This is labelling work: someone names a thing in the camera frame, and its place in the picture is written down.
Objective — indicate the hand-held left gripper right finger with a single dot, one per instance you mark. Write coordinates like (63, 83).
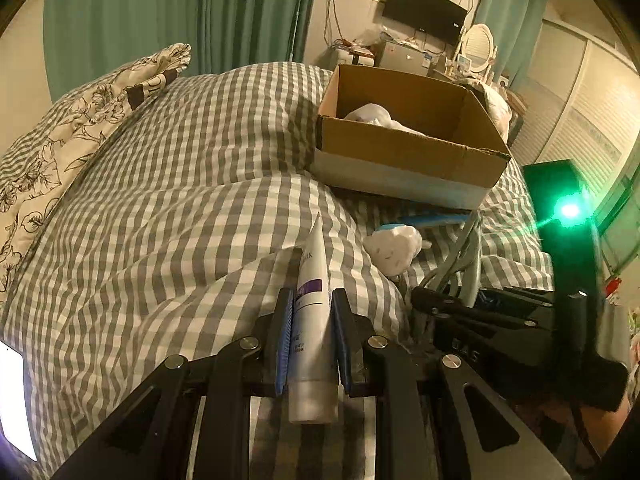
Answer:
(343, 347)

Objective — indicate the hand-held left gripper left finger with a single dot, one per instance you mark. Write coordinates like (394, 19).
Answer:
(282, 345)

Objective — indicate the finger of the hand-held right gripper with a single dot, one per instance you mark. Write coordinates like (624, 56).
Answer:
(475, 312)

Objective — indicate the white purple-label cream tube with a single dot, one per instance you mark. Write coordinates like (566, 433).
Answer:
(312, 360)

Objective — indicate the brown cardboard box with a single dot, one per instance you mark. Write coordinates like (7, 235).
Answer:
(400, 160)

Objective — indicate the person's right forearm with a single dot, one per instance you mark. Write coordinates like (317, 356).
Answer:
(595, 435)

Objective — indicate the blue toothbrush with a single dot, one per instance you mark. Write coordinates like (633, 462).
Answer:
(435, 219)

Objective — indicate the white blue plush toy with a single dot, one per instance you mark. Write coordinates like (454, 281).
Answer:
(392, 250)

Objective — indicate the white sliding wardrobe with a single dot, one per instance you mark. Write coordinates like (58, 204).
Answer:
(575, 110)

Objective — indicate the white cloth bundle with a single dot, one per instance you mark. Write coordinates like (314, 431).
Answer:
(496, 107)

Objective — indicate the grey white checked blanket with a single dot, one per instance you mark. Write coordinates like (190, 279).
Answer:
(175, 210)

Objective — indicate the white oval vanity mirror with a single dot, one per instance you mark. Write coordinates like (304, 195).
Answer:
(479, 47)

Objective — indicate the white plastic bag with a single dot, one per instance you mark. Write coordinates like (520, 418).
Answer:
(372, 115)

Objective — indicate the narrow green curtain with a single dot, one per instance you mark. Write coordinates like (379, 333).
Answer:
(520, 20)

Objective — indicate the grey mini fridge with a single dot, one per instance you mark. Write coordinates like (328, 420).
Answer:
(400, 55)

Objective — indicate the lit smartphone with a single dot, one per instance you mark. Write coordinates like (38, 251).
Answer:
(15, 400)

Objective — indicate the floral patterned pillow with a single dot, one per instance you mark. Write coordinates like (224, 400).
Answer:
(75, 125)

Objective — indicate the white pole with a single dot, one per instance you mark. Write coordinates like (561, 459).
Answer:
(296, 20)

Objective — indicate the wide green curtain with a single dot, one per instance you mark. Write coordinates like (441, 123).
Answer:
(150, 10)

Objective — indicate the black wall television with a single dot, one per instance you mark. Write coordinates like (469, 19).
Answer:
(425, 10)

